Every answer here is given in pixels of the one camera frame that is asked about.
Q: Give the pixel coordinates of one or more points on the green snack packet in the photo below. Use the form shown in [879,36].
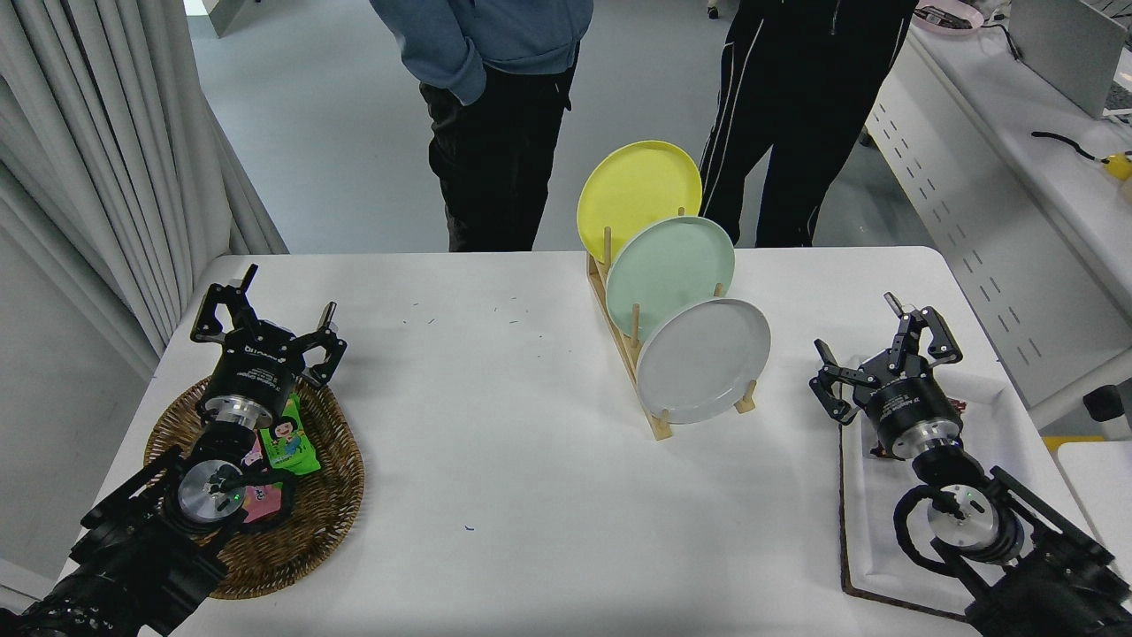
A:
[287,442]

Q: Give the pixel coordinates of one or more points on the wooden plate rack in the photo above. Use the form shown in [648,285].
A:
[661,427]

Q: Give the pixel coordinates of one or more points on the pink snack packet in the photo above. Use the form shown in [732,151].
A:
[265,506]

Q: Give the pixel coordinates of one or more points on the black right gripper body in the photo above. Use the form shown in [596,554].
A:
[906,398]

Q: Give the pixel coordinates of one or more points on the brown wicker basket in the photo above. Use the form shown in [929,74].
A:
[318,522]

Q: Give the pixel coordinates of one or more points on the pink bowl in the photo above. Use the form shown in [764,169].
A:
[946,19]

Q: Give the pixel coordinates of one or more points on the long white desk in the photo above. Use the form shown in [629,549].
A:
[999,133]

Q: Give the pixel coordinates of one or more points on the person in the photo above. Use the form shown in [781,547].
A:
[796,106]
[495,177]

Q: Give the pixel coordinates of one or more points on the gray laptop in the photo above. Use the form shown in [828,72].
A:
[1061,44]

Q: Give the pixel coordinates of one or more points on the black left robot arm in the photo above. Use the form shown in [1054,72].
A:
[133,557]

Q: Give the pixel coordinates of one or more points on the white rectangular tray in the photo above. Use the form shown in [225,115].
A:
[884,548]

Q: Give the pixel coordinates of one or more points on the gray curtain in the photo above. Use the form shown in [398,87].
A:
[88,133]

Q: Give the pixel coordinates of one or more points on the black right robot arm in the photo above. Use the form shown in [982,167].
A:
[1052,575]

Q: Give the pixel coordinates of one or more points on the gray plate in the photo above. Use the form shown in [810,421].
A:
[703,363]

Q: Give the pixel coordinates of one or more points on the small yellow object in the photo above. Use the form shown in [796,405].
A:
[1120,166]

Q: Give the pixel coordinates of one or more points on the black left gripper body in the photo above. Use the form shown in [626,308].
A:
[252,372]

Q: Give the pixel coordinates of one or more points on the yellow plate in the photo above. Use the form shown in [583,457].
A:
[632,190]

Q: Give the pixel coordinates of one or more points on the mint green plate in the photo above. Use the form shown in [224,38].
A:
[668,270]

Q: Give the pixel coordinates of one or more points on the small white table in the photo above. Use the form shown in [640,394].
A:
[1101,495]

